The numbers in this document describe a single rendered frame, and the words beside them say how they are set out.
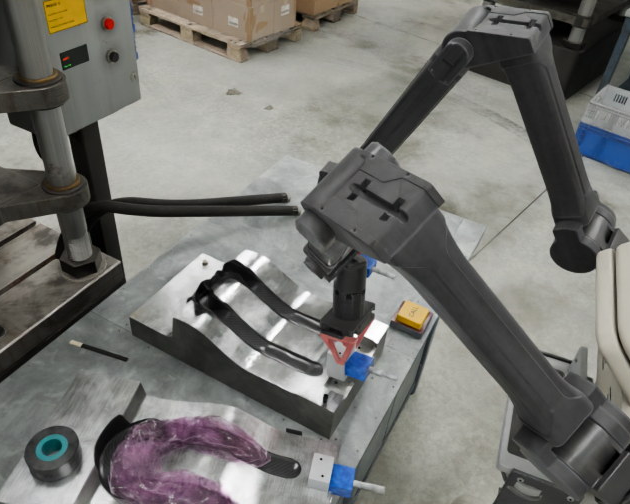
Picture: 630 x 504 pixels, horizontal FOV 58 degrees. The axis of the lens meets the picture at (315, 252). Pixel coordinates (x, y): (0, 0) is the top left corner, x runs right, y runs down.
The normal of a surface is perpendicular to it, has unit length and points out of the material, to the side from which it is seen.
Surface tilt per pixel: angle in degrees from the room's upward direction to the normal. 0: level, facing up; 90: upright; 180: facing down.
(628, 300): 42
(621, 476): 54
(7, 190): 0
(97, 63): 90
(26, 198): 0
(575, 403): 63
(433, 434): 0
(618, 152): 91
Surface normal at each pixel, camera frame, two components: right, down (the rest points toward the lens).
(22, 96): 0.41, 0.61
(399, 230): 0.34, 0.20
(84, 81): 0.87, 0.36
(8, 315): 0.08, -0.76
